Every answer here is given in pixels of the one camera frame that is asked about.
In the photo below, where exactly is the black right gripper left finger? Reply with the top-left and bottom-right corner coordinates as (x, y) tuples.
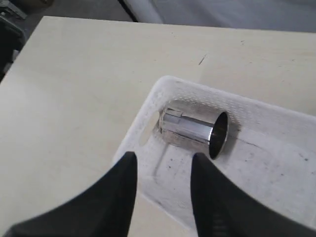
(7, 152), (138, 237)

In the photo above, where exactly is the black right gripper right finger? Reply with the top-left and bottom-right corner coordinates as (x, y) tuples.
(190, 153), (316, 237)

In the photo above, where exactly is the shiny steel cup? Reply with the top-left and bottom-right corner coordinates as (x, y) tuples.
(159, 105), (230, 160)

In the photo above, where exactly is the white perforated plastic basket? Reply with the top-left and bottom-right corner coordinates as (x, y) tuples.
(114, 76), (316, 229)

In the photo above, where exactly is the white curtain backdrop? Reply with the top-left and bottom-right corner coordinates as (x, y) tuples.
(121, 0), (316, 33)

